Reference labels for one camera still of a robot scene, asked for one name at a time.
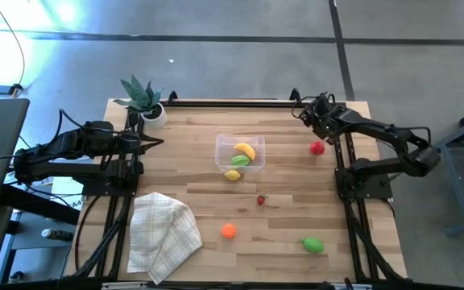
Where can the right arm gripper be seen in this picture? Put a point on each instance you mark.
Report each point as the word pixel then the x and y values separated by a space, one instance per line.
pixel 328 118

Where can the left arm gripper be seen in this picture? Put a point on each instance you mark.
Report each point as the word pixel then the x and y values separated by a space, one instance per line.
pixel 137 143

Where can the red toy apple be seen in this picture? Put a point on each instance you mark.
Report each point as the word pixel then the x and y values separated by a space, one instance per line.
pixel 317 148

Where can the clear plastic tupperware container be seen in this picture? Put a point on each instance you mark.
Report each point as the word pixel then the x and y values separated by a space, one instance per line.
pixel 222 141

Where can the yellow toy banana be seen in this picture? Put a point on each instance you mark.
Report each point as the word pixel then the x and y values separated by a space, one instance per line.
pixel 245 150

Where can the yellow toy lemon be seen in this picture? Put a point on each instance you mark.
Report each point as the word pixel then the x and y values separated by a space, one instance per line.
pixel 232 175

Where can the red toy strawberry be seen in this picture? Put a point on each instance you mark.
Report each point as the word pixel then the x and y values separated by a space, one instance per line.
pixel 261 200

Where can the bright green toy pear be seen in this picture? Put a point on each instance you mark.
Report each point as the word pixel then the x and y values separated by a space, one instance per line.
pixel 312 245

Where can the orange toy fruit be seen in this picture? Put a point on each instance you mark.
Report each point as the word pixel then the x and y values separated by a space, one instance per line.
pixel 229 231

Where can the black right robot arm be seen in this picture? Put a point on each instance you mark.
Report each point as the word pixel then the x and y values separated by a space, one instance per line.
pixel 377 129

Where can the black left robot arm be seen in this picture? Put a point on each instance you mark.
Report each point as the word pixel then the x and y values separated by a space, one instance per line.
pixel 75 171

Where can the green plant in white pot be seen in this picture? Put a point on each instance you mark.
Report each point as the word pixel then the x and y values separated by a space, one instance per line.
pixel 139 96

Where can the white checked cloth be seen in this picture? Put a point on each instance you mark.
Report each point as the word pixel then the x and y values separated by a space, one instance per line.
pixel 163 233

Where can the white paper sheet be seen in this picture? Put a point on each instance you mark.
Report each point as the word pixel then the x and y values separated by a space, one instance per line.
pixel 65 189

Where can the black side desk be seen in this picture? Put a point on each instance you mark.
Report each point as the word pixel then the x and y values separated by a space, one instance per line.
pixel 34 203

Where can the dark bottle white cap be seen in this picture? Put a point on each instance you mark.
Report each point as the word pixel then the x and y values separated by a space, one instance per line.
pixel 56 234

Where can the blue grey metal cart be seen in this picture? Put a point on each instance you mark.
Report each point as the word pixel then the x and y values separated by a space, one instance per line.
pixel 455 189

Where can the white table edge clamp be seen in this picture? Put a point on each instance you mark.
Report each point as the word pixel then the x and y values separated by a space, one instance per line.
pixel 361 287
pixel 125 286

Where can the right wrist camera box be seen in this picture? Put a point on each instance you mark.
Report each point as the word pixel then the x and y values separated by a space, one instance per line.
pixel 310 109

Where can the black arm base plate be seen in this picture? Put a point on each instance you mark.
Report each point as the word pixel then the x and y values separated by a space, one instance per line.
pixel 95 189
pixel 379 187

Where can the black aluminium table frame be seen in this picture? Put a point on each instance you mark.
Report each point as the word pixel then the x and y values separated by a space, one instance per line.
pixel 256 104

